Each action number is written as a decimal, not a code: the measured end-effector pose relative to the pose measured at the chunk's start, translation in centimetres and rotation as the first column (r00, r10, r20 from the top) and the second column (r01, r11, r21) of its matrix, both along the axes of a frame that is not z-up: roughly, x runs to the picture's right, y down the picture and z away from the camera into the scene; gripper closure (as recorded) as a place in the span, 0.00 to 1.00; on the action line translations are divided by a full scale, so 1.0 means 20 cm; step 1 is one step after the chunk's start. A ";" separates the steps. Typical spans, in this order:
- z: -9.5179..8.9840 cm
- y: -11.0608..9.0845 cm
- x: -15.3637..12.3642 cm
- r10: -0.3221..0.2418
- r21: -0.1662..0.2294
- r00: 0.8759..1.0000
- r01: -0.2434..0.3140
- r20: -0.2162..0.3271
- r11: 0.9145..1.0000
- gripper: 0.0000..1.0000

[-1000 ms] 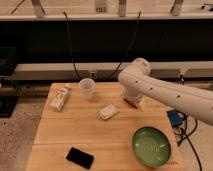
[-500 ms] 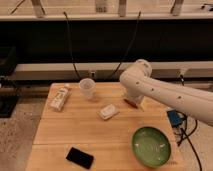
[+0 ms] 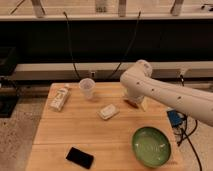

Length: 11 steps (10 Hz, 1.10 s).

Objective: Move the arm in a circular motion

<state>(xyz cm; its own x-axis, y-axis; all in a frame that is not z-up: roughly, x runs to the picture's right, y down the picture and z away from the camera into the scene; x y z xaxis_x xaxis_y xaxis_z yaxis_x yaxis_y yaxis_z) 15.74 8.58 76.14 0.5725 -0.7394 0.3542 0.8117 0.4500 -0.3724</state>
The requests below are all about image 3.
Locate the black hanging cable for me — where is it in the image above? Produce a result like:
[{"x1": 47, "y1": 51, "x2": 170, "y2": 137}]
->
[
  {"x1": 62, "y1": 11, "x2": 82, "y2": 81},
  {"x1": 105, "y1": 10, "x2": 142, "y2": 81}
]

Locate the yellow tool on arm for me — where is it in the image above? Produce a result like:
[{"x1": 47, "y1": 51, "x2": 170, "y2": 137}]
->
[{"x1": 141, "y1": 97, "x2": 148, "y2": 112}]

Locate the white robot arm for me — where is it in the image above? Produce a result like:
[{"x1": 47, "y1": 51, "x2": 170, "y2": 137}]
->
[{"x1": 120, "y1": 60, "x2": 213, "y2": 127}]

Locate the green ceramic bowl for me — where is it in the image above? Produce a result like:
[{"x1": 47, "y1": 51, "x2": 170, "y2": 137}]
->
[{"x1": 131, "y1": 127, "x2": 171, "y2": 168}]

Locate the clear plastic cup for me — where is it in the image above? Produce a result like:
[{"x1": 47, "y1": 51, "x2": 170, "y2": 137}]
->
[{"x1": 79, "y1": 78, "x2": 95, "y2": 100}]

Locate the black smartphone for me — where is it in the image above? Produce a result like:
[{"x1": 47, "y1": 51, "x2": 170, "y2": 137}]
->
[{"x1": 66, "y1": 147, "x2": 94, "y2": 169}]

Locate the black equipment at left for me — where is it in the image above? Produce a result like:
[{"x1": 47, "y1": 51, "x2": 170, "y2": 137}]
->
[{"x1": 0, "y1": 46, "x2": 19, "y2": 118}]

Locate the right black hanging cable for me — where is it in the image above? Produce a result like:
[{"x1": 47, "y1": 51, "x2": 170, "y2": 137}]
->
[{"x1": 105, "y1": 10, "x2": 142, "y2": 81}]

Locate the left black hanging cable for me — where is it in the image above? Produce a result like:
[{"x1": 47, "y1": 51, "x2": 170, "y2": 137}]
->
[{"x1": 62, "y1": 11, "x2": 82, "y2": 81}]

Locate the blue connector box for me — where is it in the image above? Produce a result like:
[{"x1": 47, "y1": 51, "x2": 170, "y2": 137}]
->
[{"x1": 167, "y1": 110, "x2": 183, "y2": 127}]

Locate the black floor cable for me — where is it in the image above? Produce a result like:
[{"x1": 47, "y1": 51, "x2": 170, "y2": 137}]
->
[{"x1": 174, "y1": 117, "x2": 203, "y2": 171}]

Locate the brown red sausage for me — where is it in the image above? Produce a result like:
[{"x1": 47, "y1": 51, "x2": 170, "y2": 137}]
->
[{"x1": 124, "y1": 99, "x2": 138, "y2": 108}]

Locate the white soap bar box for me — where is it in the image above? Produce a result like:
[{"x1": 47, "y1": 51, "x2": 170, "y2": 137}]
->
[{"x1": 98, "y1": 104, "x2": 119, "y2": 120}]

